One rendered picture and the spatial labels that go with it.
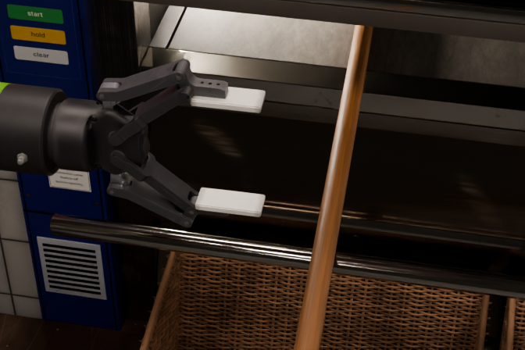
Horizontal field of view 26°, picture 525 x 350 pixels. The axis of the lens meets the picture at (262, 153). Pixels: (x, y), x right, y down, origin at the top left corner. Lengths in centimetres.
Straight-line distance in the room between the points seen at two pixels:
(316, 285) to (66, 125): 41
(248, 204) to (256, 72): 63
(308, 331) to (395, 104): 53
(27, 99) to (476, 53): 91
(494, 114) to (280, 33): 39
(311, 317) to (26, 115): 43
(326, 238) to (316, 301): 11
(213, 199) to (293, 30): 75
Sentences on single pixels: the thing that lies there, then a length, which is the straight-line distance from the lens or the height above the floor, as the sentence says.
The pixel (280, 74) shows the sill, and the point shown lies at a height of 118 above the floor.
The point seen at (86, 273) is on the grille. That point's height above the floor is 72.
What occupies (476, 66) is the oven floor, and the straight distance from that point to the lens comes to 185.
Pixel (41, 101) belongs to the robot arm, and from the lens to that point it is 118.
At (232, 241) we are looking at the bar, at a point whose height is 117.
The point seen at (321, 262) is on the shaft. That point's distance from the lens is 144.
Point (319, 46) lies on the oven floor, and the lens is 187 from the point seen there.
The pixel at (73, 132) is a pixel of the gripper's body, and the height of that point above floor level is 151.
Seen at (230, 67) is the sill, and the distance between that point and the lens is 182.
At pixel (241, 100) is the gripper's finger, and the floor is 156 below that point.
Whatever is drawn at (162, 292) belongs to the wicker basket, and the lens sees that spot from 195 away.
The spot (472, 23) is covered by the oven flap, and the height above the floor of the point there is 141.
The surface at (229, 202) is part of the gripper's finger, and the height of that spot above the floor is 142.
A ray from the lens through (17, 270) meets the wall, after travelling 224.
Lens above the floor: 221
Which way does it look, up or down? 39 degrees down
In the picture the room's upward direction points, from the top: straight up
